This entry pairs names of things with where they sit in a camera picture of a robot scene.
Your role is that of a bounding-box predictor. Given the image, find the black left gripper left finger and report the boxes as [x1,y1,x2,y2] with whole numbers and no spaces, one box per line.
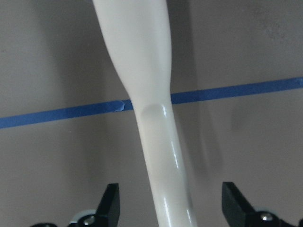
[96,183,119,227]

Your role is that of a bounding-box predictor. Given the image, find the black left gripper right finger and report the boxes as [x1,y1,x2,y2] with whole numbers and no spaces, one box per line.
[222,182,255,227]

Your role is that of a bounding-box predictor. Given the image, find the beige hand brush black bristles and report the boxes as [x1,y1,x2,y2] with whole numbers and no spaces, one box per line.
[93,0,197,227]

